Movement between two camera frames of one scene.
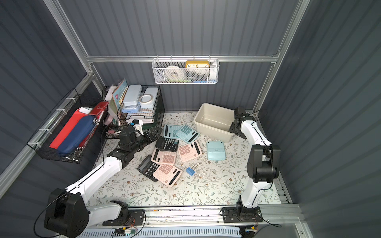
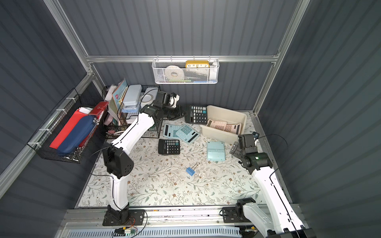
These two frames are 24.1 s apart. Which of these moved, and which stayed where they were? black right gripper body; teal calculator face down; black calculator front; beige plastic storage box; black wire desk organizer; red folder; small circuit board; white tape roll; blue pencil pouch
Moved: black right gripper body; black calculator front
Stayed: red folder; teal calculator face down; small circuit board; black wire desk organizer; blue pencil pouch; white tape roll; beige plastic storage box
